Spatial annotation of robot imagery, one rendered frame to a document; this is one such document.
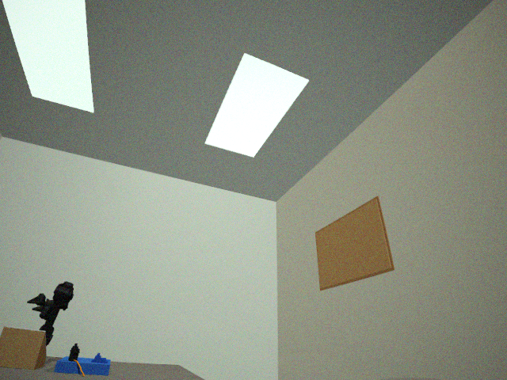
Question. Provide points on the blue rectangular deck plate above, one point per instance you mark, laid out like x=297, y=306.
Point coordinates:
x=97, y=366

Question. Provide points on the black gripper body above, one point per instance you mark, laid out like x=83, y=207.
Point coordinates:
x=41, y=301

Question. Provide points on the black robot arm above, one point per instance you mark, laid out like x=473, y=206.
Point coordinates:
x=63, y=293

